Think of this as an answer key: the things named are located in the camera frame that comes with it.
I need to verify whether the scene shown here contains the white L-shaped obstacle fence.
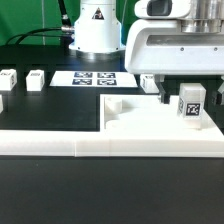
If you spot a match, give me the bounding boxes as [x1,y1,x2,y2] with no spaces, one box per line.
[0,98,224,158]

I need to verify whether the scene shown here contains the white sheet with tags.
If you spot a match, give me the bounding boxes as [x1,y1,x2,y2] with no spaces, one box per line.
[50,71,137,88]

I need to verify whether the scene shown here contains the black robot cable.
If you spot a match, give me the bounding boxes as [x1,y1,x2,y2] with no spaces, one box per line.
[4,0,76,46]

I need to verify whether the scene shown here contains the white part at left edge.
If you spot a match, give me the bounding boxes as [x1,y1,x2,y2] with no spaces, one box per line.
[0,94,4,114]

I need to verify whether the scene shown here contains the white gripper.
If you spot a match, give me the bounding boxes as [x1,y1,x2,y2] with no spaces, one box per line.
[125,0,224,105]

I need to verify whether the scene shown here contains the white square table top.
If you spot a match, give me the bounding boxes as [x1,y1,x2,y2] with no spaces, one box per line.
[100,94,224,158]

